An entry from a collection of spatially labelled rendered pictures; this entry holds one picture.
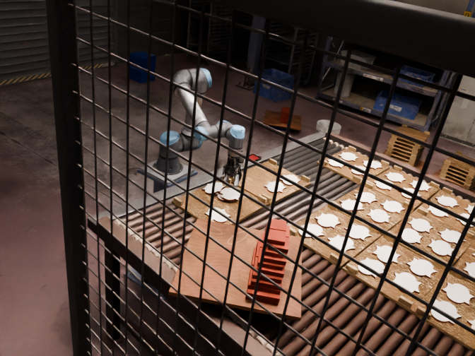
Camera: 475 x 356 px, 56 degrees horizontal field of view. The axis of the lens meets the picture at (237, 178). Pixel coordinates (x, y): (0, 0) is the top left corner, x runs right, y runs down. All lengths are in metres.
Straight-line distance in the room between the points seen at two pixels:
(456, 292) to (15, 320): 2.48
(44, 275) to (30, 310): 0.32
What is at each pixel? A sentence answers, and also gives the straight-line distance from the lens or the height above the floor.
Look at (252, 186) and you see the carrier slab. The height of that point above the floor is 0.94.
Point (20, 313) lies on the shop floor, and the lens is 3.19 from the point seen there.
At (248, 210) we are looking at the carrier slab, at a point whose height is 0.94.
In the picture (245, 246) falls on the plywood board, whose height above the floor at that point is 1.04.
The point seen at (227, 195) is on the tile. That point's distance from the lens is 2.45.
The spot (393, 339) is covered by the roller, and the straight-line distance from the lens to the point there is 1.97.
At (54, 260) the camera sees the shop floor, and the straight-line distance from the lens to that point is 3.53.
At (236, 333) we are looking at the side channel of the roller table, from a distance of 1.74.
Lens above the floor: 2.24
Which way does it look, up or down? 29 degrees down
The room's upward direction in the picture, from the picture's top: 8 degrees clockwise
